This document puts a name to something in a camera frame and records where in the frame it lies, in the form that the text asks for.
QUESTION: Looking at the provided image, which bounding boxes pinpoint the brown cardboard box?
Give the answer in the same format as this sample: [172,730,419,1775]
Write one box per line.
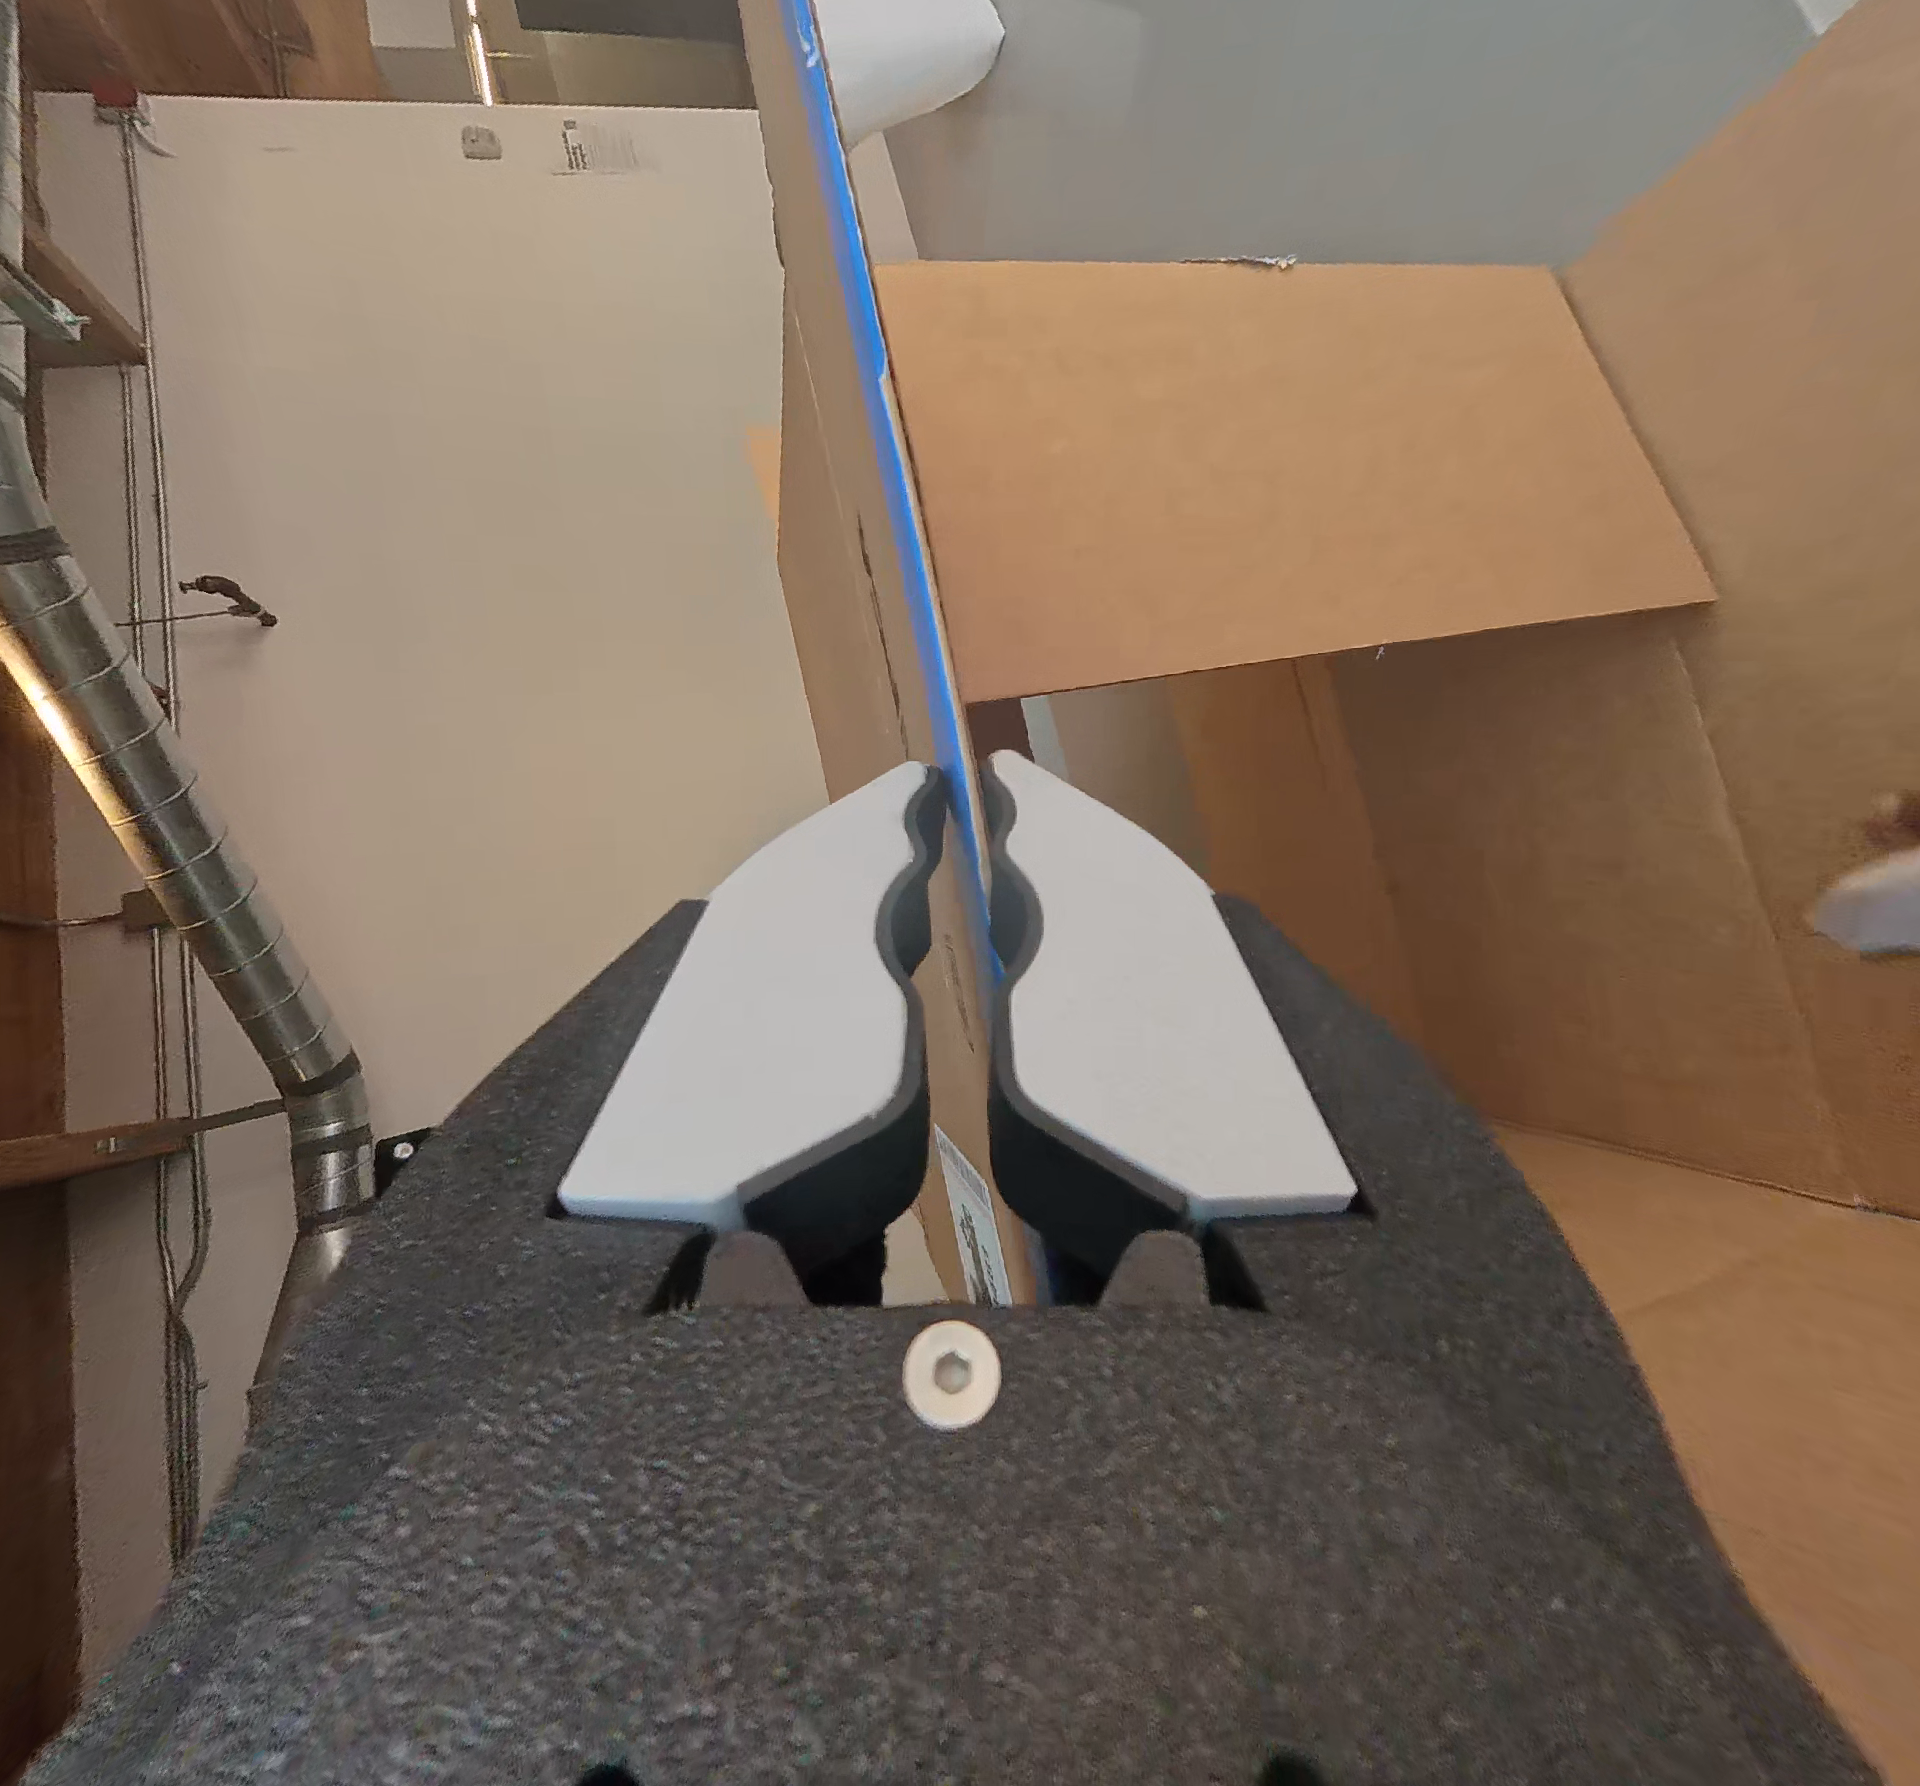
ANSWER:
[719,0,1920,1786]

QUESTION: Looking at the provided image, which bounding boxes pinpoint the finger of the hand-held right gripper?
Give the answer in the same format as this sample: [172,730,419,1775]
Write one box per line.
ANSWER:
[1808,847,1920,956]

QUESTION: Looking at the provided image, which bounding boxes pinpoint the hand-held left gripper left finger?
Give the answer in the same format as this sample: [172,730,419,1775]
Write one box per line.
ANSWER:
[558,760,952,1311]

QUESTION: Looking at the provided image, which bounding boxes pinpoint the white paper roll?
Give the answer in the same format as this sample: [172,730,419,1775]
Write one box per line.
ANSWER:
[819,0,1006,147]

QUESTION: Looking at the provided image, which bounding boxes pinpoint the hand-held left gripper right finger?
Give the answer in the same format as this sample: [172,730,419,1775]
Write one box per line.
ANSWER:
[989,749,1361,1311]

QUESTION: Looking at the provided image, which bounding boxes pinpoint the flexible metal duct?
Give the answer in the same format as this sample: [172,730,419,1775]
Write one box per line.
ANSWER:
[0,457,380,1275]

